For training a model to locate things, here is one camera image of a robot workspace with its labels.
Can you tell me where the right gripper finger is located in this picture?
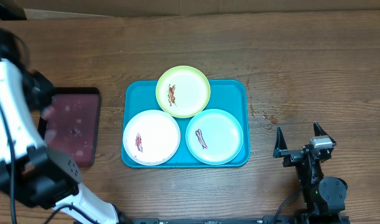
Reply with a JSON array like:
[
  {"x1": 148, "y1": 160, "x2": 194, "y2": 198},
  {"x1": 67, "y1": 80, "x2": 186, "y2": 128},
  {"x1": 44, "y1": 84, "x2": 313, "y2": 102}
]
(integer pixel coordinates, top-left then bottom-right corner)
[
  {"x1": 313, "y1": 121, "x2": 328, "y2": 136},
  {"x1": 274, "y1": 126, "x2": 288, "y2": 152}
]

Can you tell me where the yellow-green plate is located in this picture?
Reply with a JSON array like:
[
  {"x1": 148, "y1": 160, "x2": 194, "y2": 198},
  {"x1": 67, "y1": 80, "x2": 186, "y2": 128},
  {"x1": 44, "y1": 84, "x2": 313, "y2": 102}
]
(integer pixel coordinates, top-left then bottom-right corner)
[{"x1": 155, "y1": 65, "x2": 211, "y2": 118}]

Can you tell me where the white plate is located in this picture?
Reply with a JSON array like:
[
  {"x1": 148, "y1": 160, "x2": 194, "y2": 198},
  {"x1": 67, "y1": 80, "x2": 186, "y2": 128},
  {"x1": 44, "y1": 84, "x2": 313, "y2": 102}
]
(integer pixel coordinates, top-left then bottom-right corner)
[{"x1": 123, "y1": 110, "x2": 181, "y2": 166}]

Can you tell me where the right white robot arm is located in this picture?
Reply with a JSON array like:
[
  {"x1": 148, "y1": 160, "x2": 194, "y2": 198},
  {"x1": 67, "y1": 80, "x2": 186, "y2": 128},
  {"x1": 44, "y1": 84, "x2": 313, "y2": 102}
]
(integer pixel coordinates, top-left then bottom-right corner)
[{"x1": 271, "y1": 122, "x2": 350, "y2": 224}]

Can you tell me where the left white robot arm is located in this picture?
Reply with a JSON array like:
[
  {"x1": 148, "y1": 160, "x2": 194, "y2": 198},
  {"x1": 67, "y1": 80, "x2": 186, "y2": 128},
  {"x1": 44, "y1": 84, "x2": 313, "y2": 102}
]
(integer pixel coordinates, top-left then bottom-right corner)
[{"x1": 0, "y1": 29, "x2": 131, "y2": 224}]

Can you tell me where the teal plastic tray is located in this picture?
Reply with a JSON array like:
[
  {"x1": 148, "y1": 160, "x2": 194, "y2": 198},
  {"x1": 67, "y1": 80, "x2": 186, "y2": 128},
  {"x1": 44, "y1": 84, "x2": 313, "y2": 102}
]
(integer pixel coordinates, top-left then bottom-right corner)
[{"x1": 123, "y1": 79, "x2": 251, "y2": 168}]

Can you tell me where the dark red sponge tray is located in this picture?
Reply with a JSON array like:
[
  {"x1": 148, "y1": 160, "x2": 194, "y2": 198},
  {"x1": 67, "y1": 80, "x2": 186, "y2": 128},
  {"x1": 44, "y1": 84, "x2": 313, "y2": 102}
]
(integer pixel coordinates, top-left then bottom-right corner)
[{"x1": 38, "y1": 87, "x2": 101, "y2": 167}]

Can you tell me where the light blue plate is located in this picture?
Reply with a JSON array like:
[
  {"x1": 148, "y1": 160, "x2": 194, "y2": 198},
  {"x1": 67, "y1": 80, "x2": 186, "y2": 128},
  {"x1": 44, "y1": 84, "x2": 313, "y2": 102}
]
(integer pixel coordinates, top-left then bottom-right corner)
[{"x1": 185, "y1": 109, "x2": 244, "y2": 166}]

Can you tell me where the cardboard backboard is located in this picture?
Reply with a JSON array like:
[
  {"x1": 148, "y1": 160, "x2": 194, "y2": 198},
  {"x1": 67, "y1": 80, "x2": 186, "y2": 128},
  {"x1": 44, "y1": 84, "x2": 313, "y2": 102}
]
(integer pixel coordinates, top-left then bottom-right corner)
[{"x1": 0, "y1": 0, "x2": 380, "y2": 19}]

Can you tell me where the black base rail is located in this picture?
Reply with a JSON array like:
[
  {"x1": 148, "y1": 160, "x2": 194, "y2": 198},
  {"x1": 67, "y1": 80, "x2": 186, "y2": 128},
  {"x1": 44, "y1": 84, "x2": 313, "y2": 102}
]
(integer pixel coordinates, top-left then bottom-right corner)
[{"x1": 126, "y1": 215, "x2": 351, "y2": 224}]

